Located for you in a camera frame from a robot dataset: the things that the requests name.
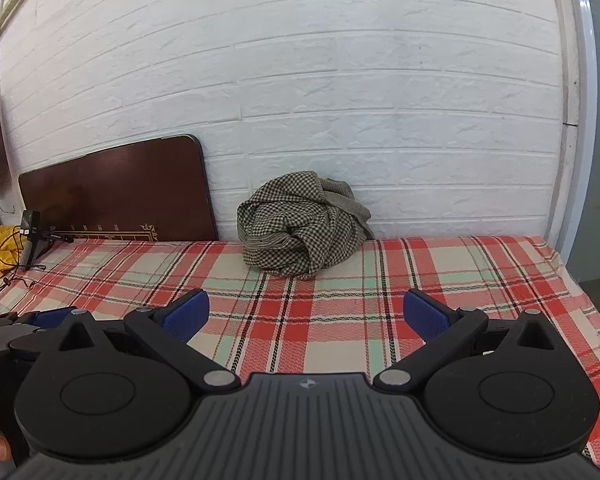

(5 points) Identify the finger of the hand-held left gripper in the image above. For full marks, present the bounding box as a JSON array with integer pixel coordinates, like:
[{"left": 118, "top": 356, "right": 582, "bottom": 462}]
[
  {"left": 0, "top": 306, "right": 79, "bottom": 331},
  {"left": 8, "top": 325, "right": 67, "bottom": 361}
]

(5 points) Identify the striped shirt with checked lining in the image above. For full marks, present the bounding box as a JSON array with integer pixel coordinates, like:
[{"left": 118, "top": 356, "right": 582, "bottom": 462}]
[{"left": 236, "top": 171, "right": 376, "bottom": 281}]

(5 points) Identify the black tripod stand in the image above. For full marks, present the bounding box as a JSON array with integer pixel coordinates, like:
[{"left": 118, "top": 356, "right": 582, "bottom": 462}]
[{"left": 19, "top": 210, "right": 77, "bottom": 272}]

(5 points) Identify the red plaid bed sheet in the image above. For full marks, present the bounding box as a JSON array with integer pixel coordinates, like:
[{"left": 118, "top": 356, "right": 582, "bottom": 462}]
[{"left": 0, "top": 235, "right": 600, "bottom": 466}]

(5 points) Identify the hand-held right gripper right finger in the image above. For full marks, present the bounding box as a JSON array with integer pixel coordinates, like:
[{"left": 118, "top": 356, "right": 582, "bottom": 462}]
[{"left": 373, "top": 289, "right": 563, "bottom": 392}]

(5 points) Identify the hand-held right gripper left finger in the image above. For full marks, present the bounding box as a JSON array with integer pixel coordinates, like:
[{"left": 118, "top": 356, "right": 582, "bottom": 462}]
[{"left": 50, "top": 289, "right": 241, "bottom": 394}]

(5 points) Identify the thin black cable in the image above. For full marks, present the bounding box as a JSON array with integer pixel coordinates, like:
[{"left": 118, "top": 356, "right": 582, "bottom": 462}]
[{"left": 0, "top": 225, "right": 47, "bottom": 311}]

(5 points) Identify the brown wooden board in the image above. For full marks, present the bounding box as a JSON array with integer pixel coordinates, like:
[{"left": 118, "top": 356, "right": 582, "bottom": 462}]
[{"left": 19, "top": 134, "right": 220, "bottom": 244}]

